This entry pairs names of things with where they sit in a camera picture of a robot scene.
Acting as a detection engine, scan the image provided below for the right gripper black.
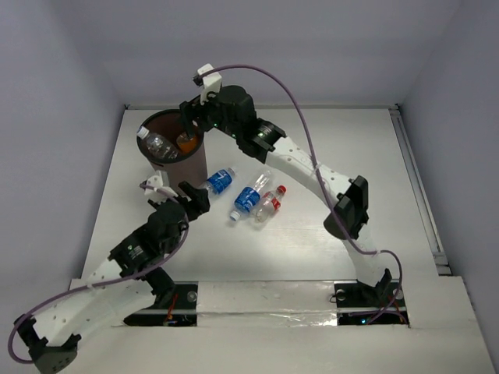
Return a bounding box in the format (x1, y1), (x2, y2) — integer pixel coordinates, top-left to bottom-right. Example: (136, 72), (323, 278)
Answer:
(175, 86), (241, 139)

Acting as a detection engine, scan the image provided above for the blue label bottle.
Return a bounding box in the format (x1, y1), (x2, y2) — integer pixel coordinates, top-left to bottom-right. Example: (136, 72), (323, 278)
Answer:
(229, 170), (272, 222)
(200, 167), (237, 196)

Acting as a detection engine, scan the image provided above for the orange juice bottle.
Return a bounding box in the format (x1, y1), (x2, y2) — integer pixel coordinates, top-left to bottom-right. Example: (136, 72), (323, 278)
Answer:
(176, 132), (199, 154)

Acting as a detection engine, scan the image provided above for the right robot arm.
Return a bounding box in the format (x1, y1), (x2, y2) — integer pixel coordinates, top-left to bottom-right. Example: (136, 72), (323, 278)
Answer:
(179, 86), (391, 307)

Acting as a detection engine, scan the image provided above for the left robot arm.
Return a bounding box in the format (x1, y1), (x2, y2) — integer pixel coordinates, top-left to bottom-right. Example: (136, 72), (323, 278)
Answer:
(8, 182), (211, 373)

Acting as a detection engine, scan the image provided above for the brown round waste bin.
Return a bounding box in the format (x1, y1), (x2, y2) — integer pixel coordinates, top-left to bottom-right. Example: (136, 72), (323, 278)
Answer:
(136, 109), (207, 194)

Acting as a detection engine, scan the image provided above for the red cap clear bottle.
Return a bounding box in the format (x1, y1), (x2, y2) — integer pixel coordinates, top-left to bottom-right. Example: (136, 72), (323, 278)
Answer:
(253, 185), (287, 223)

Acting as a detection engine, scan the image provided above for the white foam strip with tape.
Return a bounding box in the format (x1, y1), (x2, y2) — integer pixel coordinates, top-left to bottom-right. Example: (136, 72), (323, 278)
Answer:
(196, 281), (338, 328)

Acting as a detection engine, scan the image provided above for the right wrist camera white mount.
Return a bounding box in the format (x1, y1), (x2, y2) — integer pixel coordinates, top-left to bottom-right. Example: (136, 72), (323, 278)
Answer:
(193, 64), (222, 105)

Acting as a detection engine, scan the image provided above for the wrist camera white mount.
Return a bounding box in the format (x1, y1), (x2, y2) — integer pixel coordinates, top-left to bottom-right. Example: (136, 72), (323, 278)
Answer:
(140, 171), (179, 203)
(193, 64), (222, 105)

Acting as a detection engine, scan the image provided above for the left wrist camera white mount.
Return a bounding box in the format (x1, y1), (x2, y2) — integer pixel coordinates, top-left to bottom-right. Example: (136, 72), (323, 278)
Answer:
(140, 171), (179, 203)

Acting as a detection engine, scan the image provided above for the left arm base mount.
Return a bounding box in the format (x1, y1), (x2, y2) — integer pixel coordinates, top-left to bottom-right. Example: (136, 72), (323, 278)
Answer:
(123, 282), (198, 327)

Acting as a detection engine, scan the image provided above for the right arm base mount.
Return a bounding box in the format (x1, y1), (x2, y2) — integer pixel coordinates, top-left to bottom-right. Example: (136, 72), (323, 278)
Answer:
(329, 281), (409, 326)

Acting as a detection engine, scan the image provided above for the aluminium rail right edge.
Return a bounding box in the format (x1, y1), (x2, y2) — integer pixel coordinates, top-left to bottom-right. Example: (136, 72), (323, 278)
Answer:
(388, 105), (453, 277)

